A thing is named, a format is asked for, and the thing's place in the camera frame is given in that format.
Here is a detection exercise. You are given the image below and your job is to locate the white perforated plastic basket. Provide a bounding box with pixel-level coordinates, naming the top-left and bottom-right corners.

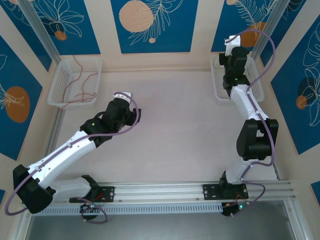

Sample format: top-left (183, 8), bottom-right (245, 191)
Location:
top-left (209, 54), bottom-right (266, 103)
top-left (46, 58), bottom-right (104, 110)

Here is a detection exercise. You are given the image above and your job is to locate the black controller board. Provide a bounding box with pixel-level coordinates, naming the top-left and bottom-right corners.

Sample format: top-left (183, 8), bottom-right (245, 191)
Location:
top-left (221, 202), bottom-right (245, 218)
top-left (79, 202), bottom-right (104, 216)

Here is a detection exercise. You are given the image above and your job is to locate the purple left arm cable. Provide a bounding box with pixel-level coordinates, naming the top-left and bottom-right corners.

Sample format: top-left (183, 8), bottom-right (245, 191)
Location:
top-left (4, 91), bottom-right (141, 225)

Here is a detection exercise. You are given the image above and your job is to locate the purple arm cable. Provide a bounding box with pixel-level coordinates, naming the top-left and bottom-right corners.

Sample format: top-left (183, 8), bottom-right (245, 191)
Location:
top-left (4, 91), bottom-right (141, 225)
top-left (224, 27), bottom-right (278, 218)

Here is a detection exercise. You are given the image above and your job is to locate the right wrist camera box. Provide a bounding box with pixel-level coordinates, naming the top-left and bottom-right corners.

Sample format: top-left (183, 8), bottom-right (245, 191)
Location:
top-left (223, 34), bottom-right (243, 57)

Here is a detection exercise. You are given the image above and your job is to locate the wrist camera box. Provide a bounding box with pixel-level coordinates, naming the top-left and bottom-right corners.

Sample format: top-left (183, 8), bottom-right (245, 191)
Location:
top-left (223, 34), bottom-right (243, 57)
top-left (113, 90), bottom-right (134, 103)

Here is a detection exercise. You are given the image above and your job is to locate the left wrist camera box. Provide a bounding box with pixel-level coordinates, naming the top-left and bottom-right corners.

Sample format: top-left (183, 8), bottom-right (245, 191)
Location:
top-left (113, 90), bottom-right (134, 103)

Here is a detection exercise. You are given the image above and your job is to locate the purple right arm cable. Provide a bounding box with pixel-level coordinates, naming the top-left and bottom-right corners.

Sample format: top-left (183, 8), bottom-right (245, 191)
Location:
top-left (224, 27), bottom-right (278, 218)

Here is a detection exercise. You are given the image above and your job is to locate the aluminium frame post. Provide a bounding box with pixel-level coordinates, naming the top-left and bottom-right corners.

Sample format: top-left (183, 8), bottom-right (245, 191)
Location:
top-left (250, 0), bottom-right (287, 61)
top-left (18, 0), bottom-right (63, 65)

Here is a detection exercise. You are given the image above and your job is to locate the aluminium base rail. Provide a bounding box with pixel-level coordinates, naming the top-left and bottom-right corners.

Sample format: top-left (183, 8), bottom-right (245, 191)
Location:
top-left (53, 181), bottom-right (298, 205)

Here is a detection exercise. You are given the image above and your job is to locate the white slotted cable duct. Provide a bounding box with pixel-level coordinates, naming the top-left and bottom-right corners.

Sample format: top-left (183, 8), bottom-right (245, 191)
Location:
top-left (37, 202), bottom-right (224, 216)

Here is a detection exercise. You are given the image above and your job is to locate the aluminium corner frame profile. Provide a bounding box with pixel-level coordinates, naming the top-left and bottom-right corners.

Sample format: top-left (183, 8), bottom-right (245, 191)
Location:
top-left (282, 179), bottom-right (310, 240)

